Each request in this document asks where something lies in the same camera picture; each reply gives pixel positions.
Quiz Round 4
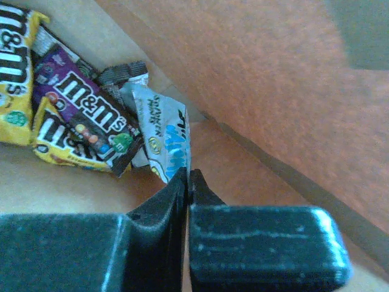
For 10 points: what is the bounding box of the purple candy packet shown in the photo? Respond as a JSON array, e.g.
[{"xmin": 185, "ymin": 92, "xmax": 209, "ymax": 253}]
[{"xmin": 32, "ymin": 44, "xmax": 143, "ymax": 177}]

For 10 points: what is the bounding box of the brown candy packet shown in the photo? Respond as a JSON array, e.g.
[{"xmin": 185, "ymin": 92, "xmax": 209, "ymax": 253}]
[{"xmin": 31, "ymin": 25, "xmax": 149, "ymax": 100}]

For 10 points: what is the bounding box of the red paper bag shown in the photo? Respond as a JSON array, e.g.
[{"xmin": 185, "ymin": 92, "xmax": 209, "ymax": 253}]
[{"xmin": 16, "ymin": 1, "xmax": 388, "ymax": 291}]

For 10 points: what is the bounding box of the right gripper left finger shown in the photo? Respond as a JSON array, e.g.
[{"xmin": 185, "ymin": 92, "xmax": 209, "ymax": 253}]
[{"xmin": 1, "ymin": 167, "xmax": 187, "ymax": 291}]

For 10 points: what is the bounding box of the yellow candy packet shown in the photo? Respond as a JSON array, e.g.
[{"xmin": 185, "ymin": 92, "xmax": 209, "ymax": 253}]
[
  {"xmin": 33, "ymin": 97, "xmax": 112, "ymax": 172},
  {"xmin": 1, "ymin": 2, "xmax": 50, "ymax": 146}
]

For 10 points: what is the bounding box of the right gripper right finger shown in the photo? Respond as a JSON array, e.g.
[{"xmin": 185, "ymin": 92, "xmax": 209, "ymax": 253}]
[{"xmin": 188, "ymin": 169, "xmax": 353, "ymax": 291}]

